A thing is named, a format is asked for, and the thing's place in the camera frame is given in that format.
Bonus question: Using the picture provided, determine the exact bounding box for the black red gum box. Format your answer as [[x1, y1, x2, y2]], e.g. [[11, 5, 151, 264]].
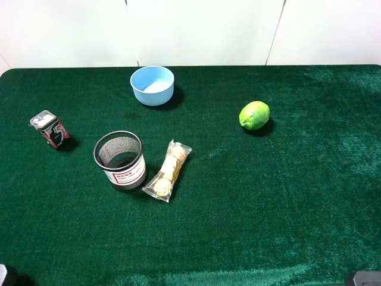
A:
[[29, 110, 70, 149]]

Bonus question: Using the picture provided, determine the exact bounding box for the clear packet of cookies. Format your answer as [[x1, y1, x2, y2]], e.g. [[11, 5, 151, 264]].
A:
[[142, 139, 192, 203]]

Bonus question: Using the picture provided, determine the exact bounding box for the green lime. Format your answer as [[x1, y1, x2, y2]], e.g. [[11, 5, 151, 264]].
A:
[[239, 101, 270, 130]]

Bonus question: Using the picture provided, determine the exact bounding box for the light blue bowl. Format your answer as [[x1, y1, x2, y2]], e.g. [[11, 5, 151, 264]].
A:
[[130, 66, 174, 106]]

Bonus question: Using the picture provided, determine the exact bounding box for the black mesh pen holder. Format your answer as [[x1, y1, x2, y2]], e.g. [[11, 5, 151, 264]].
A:
[[93, 130, 147, 192]]

